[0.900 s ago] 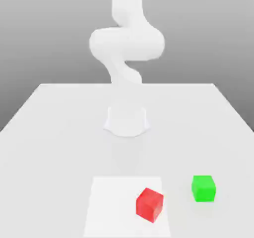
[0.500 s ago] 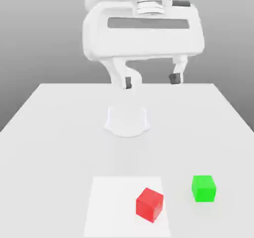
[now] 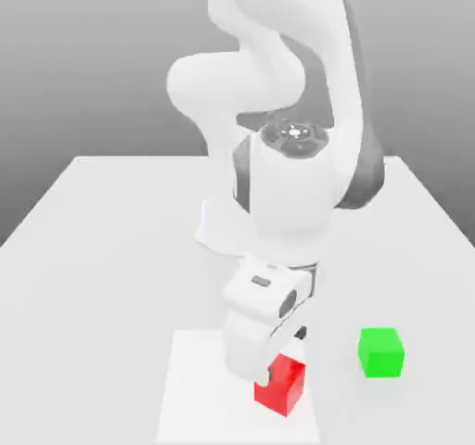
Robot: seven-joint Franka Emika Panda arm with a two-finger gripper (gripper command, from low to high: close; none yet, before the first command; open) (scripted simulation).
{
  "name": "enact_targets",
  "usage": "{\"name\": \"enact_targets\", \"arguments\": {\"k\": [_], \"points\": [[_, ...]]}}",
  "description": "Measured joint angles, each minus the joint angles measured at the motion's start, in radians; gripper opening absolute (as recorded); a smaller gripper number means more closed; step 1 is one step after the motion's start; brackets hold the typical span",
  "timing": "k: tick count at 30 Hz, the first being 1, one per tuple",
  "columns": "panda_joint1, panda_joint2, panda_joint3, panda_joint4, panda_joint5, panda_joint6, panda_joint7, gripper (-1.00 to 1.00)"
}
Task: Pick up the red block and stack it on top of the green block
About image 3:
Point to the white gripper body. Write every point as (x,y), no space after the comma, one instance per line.
(246,345)

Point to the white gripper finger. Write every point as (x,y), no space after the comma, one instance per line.
(262,377)

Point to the small red cube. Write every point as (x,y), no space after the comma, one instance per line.
(284,391)

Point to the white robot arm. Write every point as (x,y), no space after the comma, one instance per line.
(297,200)

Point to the small green cube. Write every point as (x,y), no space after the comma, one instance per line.
(380,354)

